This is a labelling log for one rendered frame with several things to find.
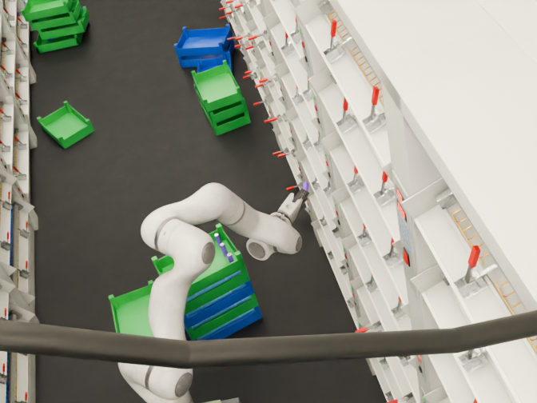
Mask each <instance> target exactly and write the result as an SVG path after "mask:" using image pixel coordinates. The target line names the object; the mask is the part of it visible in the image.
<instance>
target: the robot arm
mask: <svg viewBox="0 0 537 403"><path fill-rule="evenodd" d="M308 195H309V192H308V191H306V190H304V189H301V190H300V191H298V193H297V194H296V196H295V197H293V196H294V194H293V193H290V194H289V195H288V197H287V198H286V199H285V201H284V202H283V204H282V205H281V207H280V208H279V209H278V211H277V212H275V213H271V214H270V215H268V214H266V213H262V212H259V211H256V210H255V209H253V208H252V207H251V206H250V205H248V204H247V203H246V202H245V201H243V200H242V199H241V198H239V197H238V196H237V195H236V194H235V193H233V192H232V191H231V190H229V189H228V188H227V187H225V186H223V185H222V184H219V183H209V184H207V185H205V186H203V187H201V188H200V189H199V190H198V191H197V192H196V193H194V194H193V195H192V196H190V197H189V198H186V199H185V200H183V201H179V202H176V203H173V204H170V205H165V206H162V207H161V208H159V209H156V210H154V211H153V212H152V213H151V214H150V215H148V216H147V217H146V219H145V220H144V221H143V223H142V225H141V237H142V239H143V241H144V242H145V243H146V245H148V246H149V247H151V248H153V249H155V250H157V251H159V252H161V253H163V254H165V255H168V256H170V257H172V258H173V260H174V267H173V269H172V270H170V271H169V272H166V273H163V274H162V275H161V276H160V277H158V278H157V279H156V280H155V282H154V283H153V286H152V289H151V294H150V299H149V325H150V328H151V331H152V333H153V336H154V337H162V338H168V339H176V340H183V341H186V337H185V327H184V316H185V305H186V301H187V297H188V292H189V288H190V286H191V285H192V283H193V282H194V280H195V279H196V278H197V277H199V276H200V275H201V274H202V273H204V272H205V271H206V270H207V269H208V268H209V267H210V266H211V265H212V263H213V259H214V257H215V252H216V250H215V245H214V242H213V239H212V238H211V237H210V236H209V235H208V234H207V233H206V232H204V231H203V230H201V229H198V228H197V227H195V226H194V225H199V224H202V223H206V222H209V221H213V220H215V219H217V220H218V221H219V222H221V223H222V224H224V225H226V226H227V227H229V228H230V229H231V230H233V231H234V232H236V233H238V234H240V235H241V236H244V237H248V238H249V239H248V241H247V244H246V247H247V250H248V252H249V253H250V255H251V256H253V257H254V258H256V259H257V260H261V261H263V260H266V259H268V258H269V257H270V255H271V254H272V253H275V252H279V253H286V254H294V253H297V252H298V251H299V250H300V248H301V246H302V238H301V236H300V234H299V233H298V232H297V231H296V230H295V229H294V228H293V227H292V223H293V222H294V221H295V219H296V217H297V214H298V213H299V210H300V208H301V205H303V204H304V203H305V202H306V201H307V199H308V198H307V196H308ZM118 367H119V369H120V372H121V375H122V376H123V377H124V378H125V380H126V381H127V382H128V384H129V385H130V386H131V387H132V388H133V389H134V390H135V391H136V392H137V393H138V394H139V395H140V396H141V397H142V398H143V399H144V400H145V401H146V402H147V403H194V402H193V399H192V397H191V395H190V393H189V388H190V386H191V384H192V381H193V369H175V368H167V367H158V366H150V365H135V364H126V363H118Z"/></svg>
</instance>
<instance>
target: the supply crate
mask: <svg viewBox="0 0 537 403"><path fill-rule="evenodd" d="M216 227H217V229H216V230H214V231H213V232H211V233H209V236H210V237H211V238H212V239H213V242H214V245H215V250H216V252H215V257H214V259H213V263H212V265H211V266H210V267H209V268H208V269H207V270H206V271H205V272H204V273H202V274H201V275H200V276H199V277H197V278H196V279H195V280H194V282H193V283H192V285H191V286H190V288H189V292H188V297H190V296H192V295H194V294H195V293H197V292H199V291H201V290H203V289H205V288H207V287H209V286H211V285H212V284H214V283H216V282H218V281H220V280H222V279H224V278H226V277H227V276H229V275H231V274H233V273H235V272H237V271H239V270H241V269H243V268H244V267H245V263H244V260H243V257H242V256H241V252H240V251H239V250H238V251H237V249H236V247H235V246H234V245H233V243H232V242H231V241H230V239H229V238H228V236H227V235H226V233H225V231H224V230H223V229H222V226H221V224H220V223H219V224H217V225H216ZM215 233H218V234H219V236H220V238H221V242H222V243H225V248H226V249H227V252H228V253H231V254H232V255H233V260H234V261H233V262H231V263H229V259H228V257H224V255H223V253H222V250H221V247H219V246H218V244H217V241H216V238H215V236H214V234H215ZM152 261H153V263H154V265H155V267H156V269H157V272H158V273H159V275H160V276H161V275H162V274H163V273H166V272H169V271H170V270H172V269H173V267H174V260H173V258H172V257H170V256H168V255H166V256H164V257H162V258H160V259H157V257H156V256H155V257H152Z"/></svg>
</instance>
